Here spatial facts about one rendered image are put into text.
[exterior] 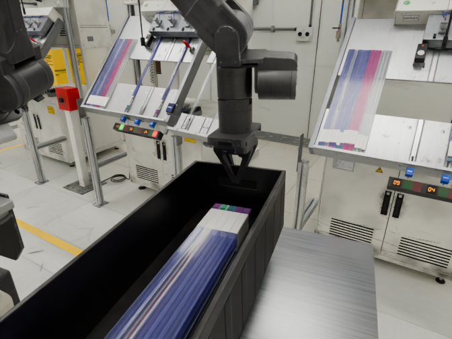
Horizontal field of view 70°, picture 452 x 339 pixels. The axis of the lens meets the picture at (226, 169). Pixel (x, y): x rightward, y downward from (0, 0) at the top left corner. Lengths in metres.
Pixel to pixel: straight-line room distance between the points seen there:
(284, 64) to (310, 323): 0.37
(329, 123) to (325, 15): 2.01
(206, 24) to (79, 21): 2.73
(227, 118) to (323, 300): 0.32
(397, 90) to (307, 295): 2.85
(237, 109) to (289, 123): 3.03
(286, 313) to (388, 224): 1.35
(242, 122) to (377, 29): 1.29
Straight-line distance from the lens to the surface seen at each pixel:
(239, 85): 0.51
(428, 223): 1.80
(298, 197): 1.52
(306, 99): 3.44
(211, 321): 0.31
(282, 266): 0.59
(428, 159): 1.37
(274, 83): 0.50
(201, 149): 2.06
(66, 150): 3.17
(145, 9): 2.29
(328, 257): 0.63
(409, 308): 1.81
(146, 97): 1.93
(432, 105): 3.29
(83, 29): 3.21
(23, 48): 0.70
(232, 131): 0.53
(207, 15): 0.49
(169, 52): 2.04
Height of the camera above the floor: 1.18
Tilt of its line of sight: 24 degrees down
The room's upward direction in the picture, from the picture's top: straight up
